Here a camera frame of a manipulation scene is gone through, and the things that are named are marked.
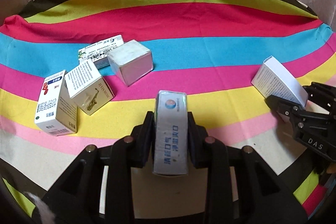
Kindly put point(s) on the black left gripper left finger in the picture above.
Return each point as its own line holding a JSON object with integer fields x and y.
{"x": 96, "y": 186}

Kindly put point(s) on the flat white box green print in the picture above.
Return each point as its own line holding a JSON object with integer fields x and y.
{"x": 97, "y": 52}

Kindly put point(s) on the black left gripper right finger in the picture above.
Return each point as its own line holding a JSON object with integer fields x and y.
{"x": 241, "y": 186}

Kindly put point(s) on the white box saxophone picture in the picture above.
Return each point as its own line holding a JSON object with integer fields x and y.
{"x": 87, "y": 88}

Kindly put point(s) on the plain white cube box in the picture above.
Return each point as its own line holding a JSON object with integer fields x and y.
{"x": 130, "y": 61}

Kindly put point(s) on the white box red blue logo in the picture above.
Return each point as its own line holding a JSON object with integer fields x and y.
{"x": 56, "y": 114}

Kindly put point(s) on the white box blue Chinese text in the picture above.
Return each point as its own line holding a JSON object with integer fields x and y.
{"x": 171, "y": 127}

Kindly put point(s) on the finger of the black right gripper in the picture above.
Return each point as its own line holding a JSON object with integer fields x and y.
{"x": 286, "y": 107}
{"x": 322, "y": 95}

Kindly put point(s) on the white box black fine print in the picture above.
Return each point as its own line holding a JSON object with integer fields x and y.
{"x": 273, "y": 78}

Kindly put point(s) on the multicolour striped cloth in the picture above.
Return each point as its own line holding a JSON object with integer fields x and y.
{"x": 208, "y": 49}

